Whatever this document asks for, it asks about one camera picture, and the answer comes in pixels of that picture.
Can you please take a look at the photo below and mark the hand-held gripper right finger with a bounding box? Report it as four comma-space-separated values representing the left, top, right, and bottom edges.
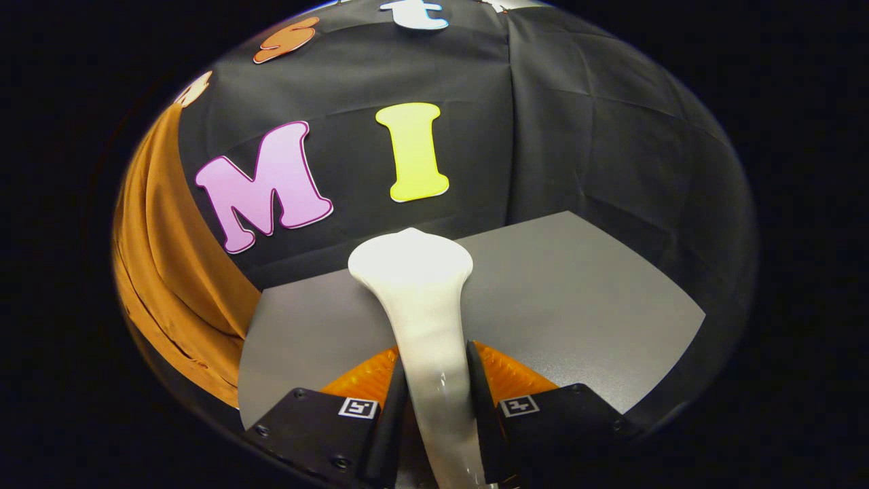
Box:
465, 340, 642, 486

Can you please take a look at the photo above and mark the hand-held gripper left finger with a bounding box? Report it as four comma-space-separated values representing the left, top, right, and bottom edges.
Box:
244, 345, 409, 489

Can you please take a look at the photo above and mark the white garment steamer head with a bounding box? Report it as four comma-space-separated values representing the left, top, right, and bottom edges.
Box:
348, 228, 488, 489

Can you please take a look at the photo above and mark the orange button-up shirt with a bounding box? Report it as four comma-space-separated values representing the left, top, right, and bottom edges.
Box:
112, 102, 263, 410

